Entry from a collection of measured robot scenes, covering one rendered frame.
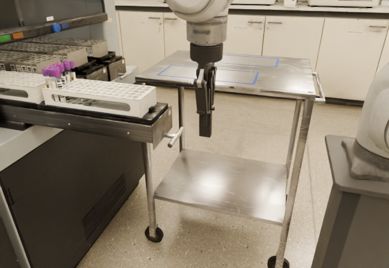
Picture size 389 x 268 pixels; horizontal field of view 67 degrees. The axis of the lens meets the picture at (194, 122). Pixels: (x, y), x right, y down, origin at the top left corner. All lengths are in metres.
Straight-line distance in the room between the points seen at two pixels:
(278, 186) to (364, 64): 1.93
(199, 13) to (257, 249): 1.24
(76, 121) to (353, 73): 2.66
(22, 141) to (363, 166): 0.92
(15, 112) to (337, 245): 0.98
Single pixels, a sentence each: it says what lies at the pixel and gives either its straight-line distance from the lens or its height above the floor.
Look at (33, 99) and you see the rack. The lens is 0.93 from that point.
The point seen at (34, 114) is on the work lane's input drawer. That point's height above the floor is 0.79.
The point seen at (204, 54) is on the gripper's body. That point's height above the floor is 0.98.
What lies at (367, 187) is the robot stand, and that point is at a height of 0.70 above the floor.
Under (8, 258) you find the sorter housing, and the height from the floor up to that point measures 0.40.
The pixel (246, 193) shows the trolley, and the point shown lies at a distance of 1.34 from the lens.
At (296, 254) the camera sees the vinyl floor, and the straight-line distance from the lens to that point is 1.53.
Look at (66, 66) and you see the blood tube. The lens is 0.90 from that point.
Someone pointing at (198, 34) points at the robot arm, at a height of 1.03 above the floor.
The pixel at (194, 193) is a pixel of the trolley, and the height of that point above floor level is 0.28.
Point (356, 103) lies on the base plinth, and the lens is 3.27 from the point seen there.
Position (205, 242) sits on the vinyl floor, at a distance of 1.51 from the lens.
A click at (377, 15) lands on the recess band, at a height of 0.84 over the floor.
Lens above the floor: 1.13
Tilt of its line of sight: 26 degrees down
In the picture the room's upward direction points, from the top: straight up
